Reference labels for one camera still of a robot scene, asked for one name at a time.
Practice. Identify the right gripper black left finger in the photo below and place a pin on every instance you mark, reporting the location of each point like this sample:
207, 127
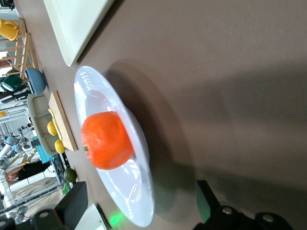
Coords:
72, 203

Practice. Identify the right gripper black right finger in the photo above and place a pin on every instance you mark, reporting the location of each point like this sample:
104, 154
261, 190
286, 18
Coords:
211, 215

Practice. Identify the orange mandarin fruit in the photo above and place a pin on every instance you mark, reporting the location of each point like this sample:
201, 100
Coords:
108, 141

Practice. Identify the pale lavender round plate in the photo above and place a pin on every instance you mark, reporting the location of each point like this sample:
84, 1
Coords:
96, 95

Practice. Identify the dark green avocado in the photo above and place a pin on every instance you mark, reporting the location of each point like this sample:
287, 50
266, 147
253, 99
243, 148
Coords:
70, 175

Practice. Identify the person in black shirt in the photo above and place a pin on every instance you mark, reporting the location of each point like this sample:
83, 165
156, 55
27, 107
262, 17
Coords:
28, 169

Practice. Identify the yellow lemon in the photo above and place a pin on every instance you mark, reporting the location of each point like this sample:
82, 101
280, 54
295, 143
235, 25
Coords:
51, 128
60, 146

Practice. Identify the yellow plastic knife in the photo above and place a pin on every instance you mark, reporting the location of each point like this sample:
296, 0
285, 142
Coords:
58, 133

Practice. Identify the wooden cutting board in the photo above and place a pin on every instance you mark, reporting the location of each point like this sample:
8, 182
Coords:
63, 124

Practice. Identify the yellow plastic fork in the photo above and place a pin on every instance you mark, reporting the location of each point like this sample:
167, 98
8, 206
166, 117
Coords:
53, 117

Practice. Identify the beige plastic crate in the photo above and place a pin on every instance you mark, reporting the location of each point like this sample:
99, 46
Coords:
38, 110

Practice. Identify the brown table cover mat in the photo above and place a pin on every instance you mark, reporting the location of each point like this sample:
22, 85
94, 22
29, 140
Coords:
216, 95

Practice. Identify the blue bowl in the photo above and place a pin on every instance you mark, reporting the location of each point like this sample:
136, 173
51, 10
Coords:
36, 80

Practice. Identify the wooden drying rack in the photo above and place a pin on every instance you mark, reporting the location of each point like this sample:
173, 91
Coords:
26, 48

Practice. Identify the cream tray with bear print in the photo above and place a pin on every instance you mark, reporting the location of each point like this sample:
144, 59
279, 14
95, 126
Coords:
76, 24

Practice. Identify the yellow mug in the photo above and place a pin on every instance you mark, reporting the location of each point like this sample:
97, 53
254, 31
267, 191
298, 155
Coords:
8, 30

